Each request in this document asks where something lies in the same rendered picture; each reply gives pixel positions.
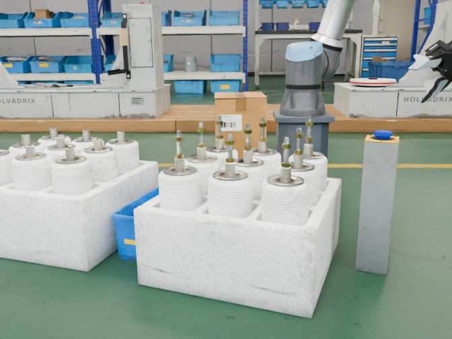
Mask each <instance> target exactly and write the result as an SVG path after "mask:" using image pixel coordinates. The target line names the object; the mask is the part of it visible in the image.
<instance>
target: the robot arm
mask: <svg viewBox="0 0 452 339"><path fill-rule="evenodd" d="M355 3H356V0H329V1H328V4H327V6H326V10H325V12H324V15H323V18H322V21H321V24H320V25H319V29H318V31H317V33H316V34H314V35H312V36H311V38H310V41H309V42H296V43H292V44H289V45H288V46H287V53H286V55H285V57H286V81H285V94H284V96H283V99H282V102H281V105H280V114H281V115H283V116H295V117H308V116H311V117H314V116H323V115H325V113H326V107H325V105H324V100H323V97H322V93H321V83H322V80H324V79H328V78H330V77H331V76H333V75H334V74H335V73H336V72H337V71H338V69H339V68H340V63H341V58H340V54H341V52H342V49H343V45H342V42H341V39H342V37H343V34H344V31H345V29H346V26H347V23H348V21H349V18H350V15H351V13H352V10H353V8H354V4H355ZM435 44H438V45H437V46H435V47H434V48H433V49H431V50H429V49H430V48H431V47H433V46H434V45H435ZM425 52H426V54H425V55H426V56H422V55H420V54H415V55H414V56H413V57H414V59H415V60H416V63H414V64H413V65H412V66H410V67H409V68H408V69H409V70H414V71H418V70H420V69H425V68H427V67H430V68H431V69H433V70H435V71H438V72H439V73H440V74H438V75H437V76H436V77H435V78H434V79H433V80H426V81H425V82H424V88H425V90H426V91H427V93H428V94H427V95H426V96H425V97H424V98H423V100H422V101H421V103H422V104H423V103H425V102H427V101H428V100H430V99H431V98H433V97H435V96H436V95H437V94H438V93H439V92H442V91H443V90H444V89H445V88H446V87H447V86H448V85H449V84H450V83H451V82H452V41H450V42H449V43H447V44H446V43H444V42H443V41H442V40H438V41H437V42H435V43H434V44H433V45H432V46H430V47H428V48H427V49H426V50H425Z"/></svg>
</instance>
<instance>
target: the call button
mask: <svg viewBox="0 0 452 339"><path fill-rule="evenodd" d="M373 135H375V138H376V139H390V137H391V136H392V132H391V131H388V130H375V131H374V132H373Z"/></svg>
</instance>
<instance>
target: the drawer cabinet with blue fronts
mask: <svg viewBox="0 0 452 339"><path fill-rule="evenodd" d="M398 42H399V35H362V36H361V55H360V66H359V78H368V71H369V65H368V61H373V57H382V58H383V59H387V60H388V61H397V57H398ZM355 58H356V44H355V43H354V41H353V50H352V72H353V73H354V69H355Z"/></svg>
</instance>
